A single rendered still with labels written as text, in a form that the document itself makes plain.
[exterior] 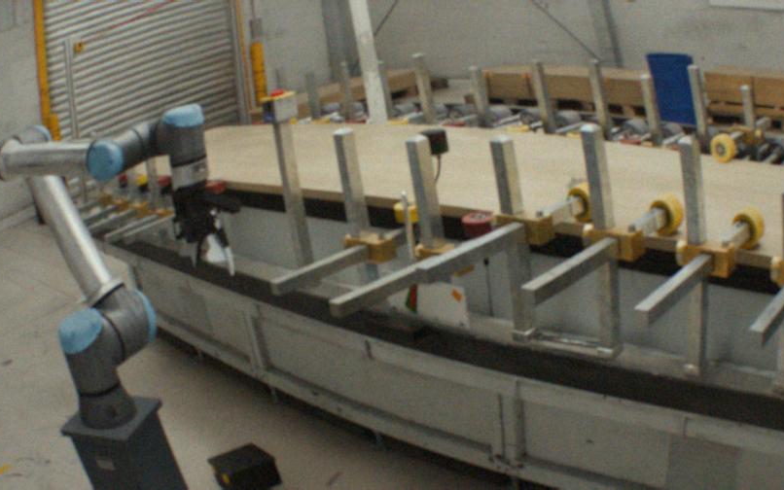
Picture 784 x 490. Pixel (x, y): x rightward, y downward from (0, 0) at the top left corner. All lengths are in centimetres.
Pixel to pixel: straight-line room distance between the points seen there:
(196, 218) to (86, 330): 43
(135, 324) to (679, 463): 143
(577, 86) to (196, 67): 478
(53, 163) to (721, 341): 159
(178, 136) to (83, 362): 61
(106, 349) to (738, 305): 148
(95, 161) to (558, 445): 142
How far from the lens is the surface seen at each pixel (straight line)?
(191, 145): 182
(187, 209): 185
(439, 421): 269
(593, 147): 162
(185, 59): 1078
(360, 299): 186
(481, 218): 206
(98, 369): 205
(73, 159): 190
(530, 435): 242
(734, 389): 157
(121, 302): 216
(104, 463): 214
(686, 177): 150
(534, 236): 178
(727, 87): 772
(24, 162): 208
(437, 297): 205
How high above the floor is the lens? 147
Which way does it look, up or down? 16 degrees down
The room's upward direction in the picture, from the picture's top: 10 degrees counter-clockwise
